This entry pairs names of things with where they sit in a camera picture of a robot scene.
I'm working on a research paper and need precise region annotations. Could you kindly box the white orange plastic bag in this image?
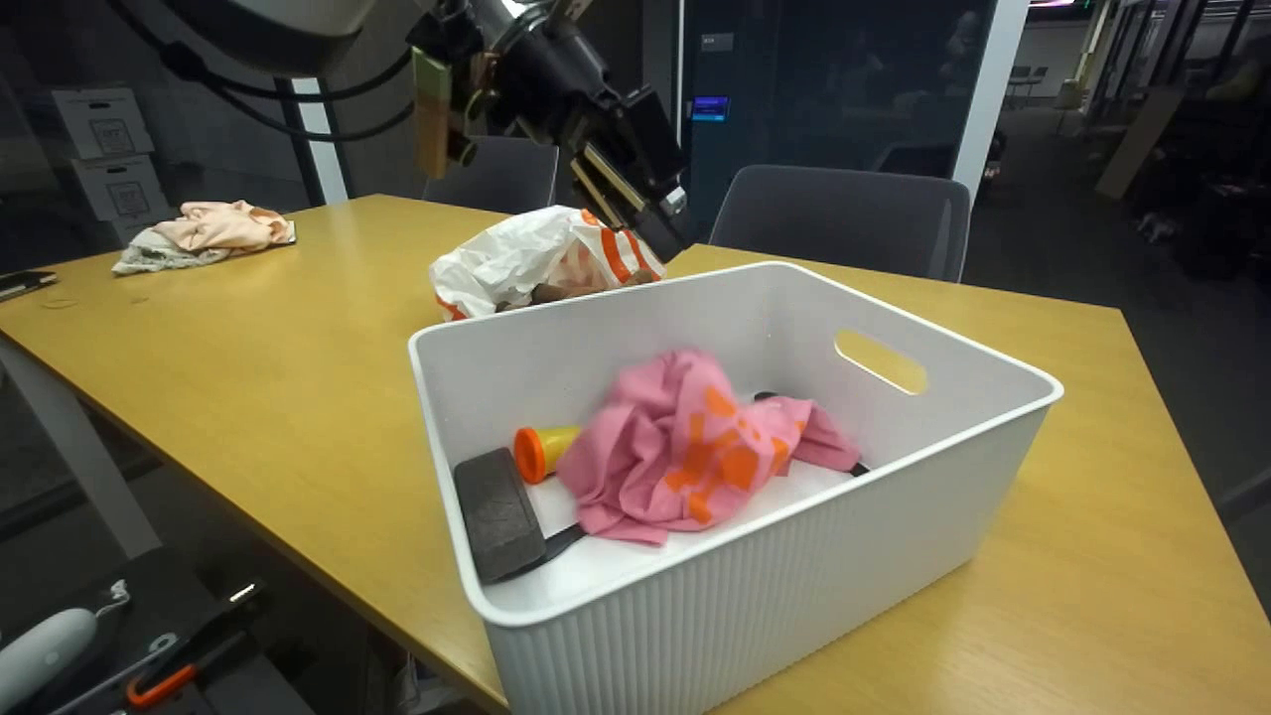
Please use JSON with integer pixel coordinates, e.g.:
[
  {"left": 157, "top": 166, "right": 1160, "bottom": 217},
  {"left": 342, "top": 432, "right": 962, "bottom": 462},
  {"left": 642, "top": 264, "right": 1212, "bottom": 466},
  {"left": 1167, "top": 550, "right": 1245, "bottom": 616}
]
[{"left": 429, "top": 207, "right": 668, "bottom": 318}]

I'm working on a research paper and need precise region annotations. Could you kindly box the blue lit monitor screen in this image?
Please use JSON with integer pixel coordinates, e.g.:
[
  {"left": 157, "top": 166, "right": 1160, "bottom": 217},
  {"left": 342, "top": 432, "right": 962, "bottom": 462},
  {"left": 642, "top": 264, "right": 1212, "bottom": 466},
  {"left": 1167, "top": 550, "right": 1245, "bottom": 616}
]
[{"left": 689, "top": 97, "right": 730, "bottom": 126}]

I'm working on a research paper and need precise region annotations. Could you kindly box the grey office chair right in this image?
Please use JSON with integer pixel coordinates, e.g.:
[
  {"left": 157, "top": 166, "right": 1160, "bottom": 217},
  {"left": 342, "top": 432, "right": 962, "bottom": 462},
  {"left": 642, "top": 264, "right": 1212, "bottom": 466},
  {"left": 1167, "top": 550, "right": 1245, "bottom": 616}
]
[{"left": 710, "top": 164, "right": 968, "bottom": 283}]

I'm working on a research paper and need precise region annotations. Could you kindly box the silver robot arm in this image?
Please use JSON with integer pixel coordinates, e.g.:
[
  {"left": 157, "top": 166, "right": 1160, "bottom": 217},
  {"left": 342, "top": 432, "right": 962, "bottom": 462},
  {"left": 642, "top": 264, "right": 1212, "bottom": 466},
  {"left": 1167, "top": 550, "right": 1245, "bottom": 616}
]
[{"left": 109, "top": 0, "right": 689, "bottom": 225}]

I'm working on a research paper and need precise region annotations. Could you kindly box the white plastic organization bin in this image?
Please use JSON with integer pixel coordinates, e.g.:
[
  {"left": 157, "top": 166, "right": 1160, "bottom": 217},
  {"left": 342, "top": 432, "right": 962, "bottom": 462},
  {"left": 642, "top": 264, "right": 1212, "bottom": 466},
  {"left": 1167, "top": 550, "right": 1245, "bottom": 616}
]
[{"left": 408, "top": 264, "right": 1061, "bottom": 715}]

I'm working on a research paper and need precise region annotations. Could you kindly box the orange yellow cone toy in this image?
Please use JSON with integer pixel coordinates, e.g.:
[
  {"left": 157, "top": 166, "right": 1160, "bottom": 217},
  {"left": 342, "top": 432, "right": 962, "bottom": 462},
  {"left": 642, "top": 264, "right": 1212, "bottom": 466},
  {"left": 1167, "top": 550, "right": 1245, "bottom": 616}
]
[{"left": 511, "top": 426, "right": 582, "bottom": 483}]

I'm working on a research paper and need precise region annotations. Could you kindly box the pink orange cloth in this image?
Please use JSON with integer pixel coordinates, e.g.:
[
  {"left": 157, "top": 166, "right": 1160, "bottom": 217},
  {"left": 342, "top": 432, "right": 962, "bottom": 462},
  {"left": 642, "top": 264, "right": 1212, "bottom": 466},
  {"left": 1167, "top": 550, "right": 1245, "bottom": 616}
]
[{"left": 556, "top": 350, "right": 862, "bottom": 544}]

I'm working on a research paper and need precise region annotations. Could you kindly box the pink grey cloth pile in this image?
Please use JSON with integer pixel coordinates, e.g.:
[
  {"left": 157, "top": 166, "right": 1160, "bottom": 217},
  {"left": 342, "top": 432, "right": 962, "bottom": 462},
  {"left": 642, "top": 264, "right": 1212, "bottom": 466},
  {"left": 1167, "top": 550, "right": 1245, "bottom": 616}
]
[{"left": 110, "top": 199, "right": 297, "bottom": 278}]

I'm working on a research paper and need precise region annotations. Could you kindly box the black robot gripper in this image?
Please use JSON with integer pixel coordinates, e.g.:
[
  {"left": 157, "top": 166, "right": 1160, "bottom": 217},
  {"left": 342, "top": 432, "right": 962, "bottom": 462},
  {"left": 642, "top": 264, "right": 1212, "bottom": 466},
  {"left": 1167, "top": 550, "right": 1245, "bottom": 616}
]
[{"left": 556, "top": 86, "right": 689, "bottom": 217}]

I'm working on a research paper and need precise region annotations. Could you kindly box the red handled tool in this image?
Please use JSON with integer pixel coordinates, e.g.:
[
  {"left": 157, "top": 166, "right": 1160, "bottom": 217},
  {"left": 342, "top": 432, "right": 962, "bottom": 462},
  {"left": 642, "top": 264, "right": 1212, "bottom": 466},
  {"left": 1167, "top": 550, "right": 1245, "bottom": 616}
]
[{"left": 125, "top": 585, "right": 261, "bottom": 710}]

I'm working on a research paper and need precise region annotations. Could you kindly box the cardboard boxes stack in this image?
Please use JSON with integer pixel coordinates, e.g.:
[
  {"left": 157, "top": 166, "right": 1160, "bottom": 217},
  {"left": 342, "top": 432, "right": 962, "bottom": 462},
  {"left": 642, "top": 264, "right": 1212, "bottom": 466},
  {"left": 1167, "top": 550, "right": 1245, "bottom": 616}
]
[{"left": 56, "top": 86, "right": 170, "bottom": 242}]

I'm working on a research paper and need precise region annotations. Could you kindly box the dark grey sponge block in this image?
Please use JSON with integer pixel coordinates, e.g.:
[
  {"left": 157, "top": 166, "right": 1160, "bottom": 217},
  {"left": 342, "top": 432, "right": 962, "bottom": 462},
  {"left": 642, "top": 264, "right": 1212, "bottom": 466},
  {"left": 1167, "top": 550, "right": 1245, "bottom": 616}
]
[{"left": 454, "top": 449, "right": 543, "bottom": 585}]

